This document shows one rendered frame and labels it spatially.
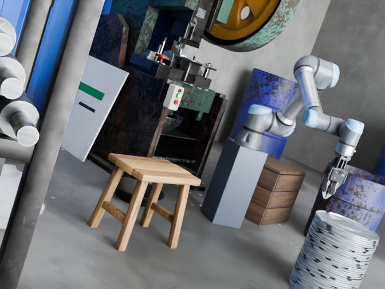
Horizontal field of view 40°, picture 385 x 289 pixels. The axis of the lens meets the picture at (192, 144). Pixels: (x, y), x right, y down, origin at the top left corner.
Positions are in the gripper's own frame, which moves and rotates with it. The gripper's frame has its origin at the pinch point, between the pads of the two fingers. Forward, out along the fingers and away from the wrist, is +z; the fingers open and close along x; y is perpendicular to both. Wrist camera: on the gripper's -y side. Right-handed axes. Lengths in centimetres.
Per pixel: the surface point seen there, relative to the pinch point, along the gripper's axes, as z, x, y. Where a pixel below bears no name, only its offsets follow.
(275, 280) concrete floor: 43.4, -7.2, 3.1
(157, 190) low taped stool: 24, -71, -2
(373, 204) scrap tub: 8, 45, -70
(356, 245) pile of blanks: 12.8, 15.8, 14.9
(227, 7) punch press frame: -73, -73, -106
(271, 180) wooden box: 16, -14, -75
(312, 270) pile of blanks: 30.7, 4.1, 11.6
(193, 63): -33, -81, -89
